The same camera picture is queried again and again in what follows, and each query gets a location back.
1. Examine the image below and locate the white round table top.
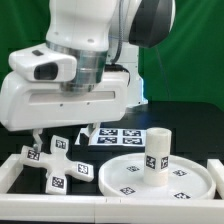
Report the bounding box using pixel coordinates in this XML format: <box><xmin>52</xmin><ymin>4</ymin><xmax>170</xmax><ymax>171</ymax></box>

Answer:
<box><xmin>98</xmin><ymin>153</ymin><xmax>216</xmax><ymax>200</ymax></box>

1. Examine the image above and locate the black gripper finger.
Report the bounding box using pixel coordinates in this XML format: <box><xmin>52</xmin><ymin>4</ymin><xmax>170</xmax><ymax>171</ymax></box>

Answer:
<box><xmin>33</xmin><ymin>129</ymin><xmax>43</xmax><ymax>151</ymax></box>
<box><xmin>83</xmin><ymin>123</ymin><xmax>100</xmax><ymax>139</ymax></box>

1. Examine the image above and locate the white fiducial marker sheet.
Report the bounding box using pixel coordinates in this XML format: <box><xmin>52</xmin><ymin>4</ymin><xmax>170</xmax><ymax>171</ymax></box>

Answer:
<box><xmin>74</xmin><ymin>127</ymin><xmax>148</xmax><ymax>148</ymax></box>

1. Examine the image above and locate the white workspace border frame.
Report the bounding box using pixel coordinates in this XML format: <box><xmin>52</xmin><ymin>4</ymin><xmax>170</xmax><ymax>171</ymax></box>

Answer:
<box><xmin>0</xmin><ymin>154</ymin><xmax>224</xmax><ymax>224</ymax></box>

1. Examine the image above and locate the white cross table base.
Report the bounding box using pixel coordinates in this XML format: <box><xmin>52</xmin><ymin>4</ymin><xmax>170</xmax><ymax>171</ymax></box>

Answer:
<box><xmin>20</xmin><ymin>135</ymin><xmax>94</xmax><ymax>195</ymax></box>

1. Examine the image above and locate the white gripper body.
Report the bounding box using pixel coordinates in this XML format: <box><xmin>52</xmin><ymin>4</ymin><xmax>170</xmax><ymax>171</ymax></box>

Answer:
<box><xmin>0</xmin><ymin>72</ymin><xmax>128</xmax><ymax>131</ymax></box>

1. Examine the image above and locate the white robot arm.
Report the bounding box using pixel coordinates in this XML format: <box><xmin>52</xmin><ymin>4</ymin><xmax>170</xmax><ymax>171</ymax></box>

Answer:
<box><xmin>0</xmin><ymin>0</ymin><xmax>176</xmax><ymax>144</ymax></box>

